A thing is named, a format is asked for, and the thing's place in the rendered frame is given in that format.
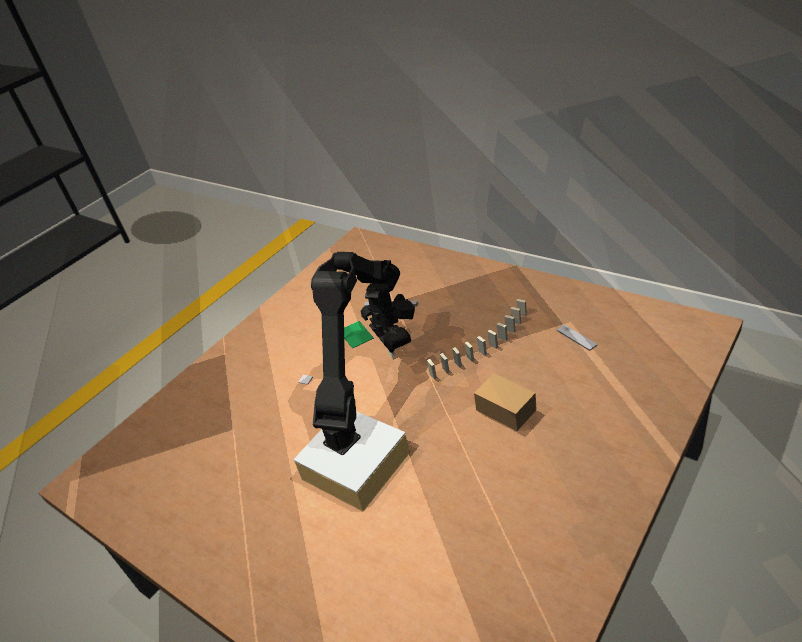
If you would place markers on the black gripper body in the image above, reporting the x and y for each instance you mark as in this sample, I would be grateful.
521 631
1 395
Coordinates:
382 319

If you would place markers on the green flat square mat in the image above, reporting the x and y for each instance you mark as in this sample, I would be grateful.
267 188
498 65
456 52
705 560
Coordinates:
356 334

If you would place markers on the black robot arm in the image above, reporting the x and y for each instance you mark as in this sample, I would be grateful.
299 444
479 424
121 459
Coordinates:
335 407

